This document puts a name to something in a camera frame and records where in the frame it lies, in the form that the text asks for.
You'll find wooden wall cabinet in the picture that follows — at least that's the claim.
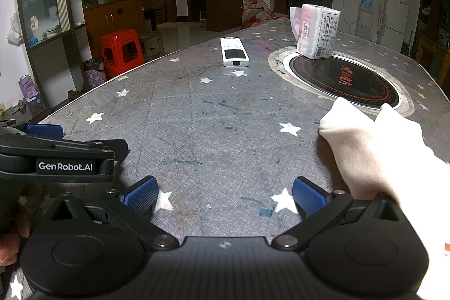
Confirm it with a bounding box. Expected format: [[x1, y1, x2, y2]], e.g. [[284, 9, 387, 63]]
[[70, 0, 145, 76]]

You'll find grey star-print tablecloth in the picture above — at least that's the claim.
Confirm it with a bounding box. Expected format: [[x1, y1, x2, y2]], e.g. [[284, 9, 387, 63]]
[[35, 17, 450, 300]]

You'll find polka dot bag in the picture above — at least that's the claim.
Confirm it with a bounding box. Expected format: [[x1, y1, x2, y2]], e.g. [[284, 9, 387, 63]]
[[242, 0, 289, 28]]

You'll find round black induction cooktop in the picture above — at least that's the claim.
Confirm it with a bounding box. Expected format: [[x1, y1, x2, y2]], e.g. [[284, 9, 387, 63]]
[[268, 46, 415, 117]]

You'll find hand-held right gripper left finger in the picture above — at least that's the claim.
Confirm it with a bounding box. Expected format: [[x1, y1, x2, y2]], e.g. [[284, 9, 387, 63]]
[[33, 176, 180, 249]]

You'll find tissue paper pack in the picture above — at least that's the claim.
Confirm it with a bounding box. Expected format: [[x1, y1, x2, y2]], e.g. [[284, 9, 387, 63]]
[[289, 4, 341, 60]]

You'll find purple waste bin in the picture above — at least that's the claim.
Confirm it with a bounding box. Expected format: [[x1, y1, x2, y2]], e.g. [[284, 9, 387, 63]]
[[82, 57, 107, 90]]

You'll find cream white garment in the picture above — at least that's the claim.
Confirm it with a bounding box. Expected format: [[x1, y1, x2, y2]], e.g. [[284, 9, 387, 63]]
[[318, 98, 450, 300]]

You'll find water dispenser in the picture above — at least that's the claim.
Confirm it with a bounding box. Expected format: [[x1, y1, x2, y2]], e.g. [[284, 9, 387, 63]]
[[358, 0, 376, 37]]

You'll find small wooden stool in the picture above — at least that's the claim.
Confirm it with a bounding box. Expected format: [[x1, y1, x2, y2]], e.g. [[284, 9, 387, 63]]
[[138, 31, 165, 61]]

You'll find white remote control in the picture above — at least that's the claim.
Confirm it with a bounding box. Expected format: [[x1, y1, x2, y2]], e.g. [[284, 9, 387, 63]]
[[220, 37, 250, 67]]

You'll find person's left hand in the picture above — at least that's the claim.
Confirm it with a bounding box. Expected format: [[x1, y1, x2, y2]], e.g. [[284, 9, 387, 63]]
[[0, 182, 48, 266]]

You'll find hanging white plastic bag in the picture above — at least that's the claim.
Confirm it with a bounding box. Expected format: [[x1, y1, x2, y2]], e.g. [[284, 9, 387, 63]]
[[7, 12, 25, 47]]

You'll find dark wooden sideboard cabinet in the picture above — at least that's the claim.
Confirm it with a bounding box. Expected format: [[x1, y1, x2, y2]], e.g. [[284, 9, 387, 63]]
[[409, 0, 450, 86]]

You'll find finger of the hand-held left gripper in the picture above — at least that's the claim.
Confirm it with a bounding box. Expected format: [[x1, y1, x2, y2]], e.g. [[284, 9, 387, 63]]
[[63, 139, 129, 162], [10, 122, 64, 141]]

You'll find red plastic stool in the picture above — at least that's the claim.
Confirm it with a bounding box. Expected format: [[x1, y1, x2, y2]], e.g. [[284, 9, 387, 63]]
[[100, 29, 145, 78]]

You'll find purple gift bag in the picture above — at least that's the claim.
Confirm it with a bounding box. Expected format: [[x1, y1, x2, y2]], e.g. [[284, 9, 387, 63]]
[[18, 75, 39, 101]]

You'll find white refrigerator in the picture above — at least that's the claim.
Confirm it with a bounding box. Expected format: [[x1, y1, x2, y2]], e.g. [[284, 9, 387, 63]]
[[381, 0, 410, 53]]

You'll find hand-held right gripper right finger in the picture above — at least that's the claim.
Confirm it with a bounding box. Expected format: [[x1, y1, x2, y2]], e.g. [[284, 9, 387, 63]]
[[271, 176, 410, 249]]

